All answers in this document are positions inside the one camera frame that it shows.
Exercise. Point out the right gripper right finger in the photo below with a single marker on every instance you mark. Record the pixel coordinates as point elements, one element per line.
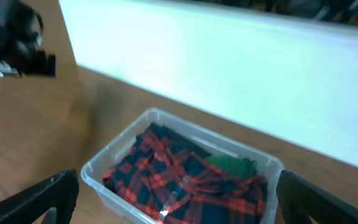
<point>302,202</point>

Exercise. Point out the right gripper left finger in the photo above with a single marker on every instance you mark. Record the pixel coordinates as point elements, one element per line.
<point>55,195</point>

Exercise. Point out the green garment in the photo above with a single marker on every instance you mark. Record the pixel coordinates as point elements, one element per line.
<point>241,168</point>

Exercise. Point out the clear plastic storage bin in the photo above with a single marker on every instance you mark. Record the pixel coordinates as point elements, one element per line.
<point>92,172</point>

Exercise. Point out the red plaid flannel shirt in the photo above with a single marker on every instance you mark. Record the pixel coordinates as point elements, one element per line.
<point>172,180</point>

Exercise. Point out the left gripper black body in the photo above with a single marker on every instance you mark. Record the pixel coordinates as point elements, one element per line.
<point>21,30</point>

